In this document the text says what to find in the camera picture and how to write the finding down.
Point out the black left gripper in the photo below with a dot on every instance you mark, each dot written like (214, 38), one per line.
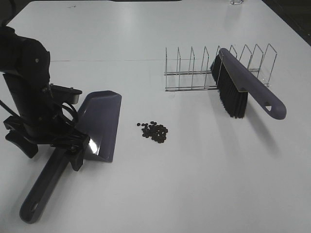
(57, 131)

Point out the purple dustpan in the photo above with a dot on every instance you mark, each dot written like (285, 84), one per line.
(98, 123)

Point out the pile of coffee beans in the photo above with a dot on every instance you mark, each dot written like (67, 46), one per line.
(154, 131)

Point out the purple hand brush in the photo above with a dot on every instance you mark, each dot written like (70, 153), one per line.
(235, 82)

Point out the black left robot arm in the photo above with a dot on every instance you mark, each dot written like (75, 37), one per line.
(45, 112)

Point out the clear glass at table edge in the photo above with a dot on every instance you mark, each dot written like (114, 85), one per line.
(236, 2)

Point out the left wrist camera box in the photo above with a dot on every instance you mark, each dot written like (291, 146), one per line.
(65, 94)

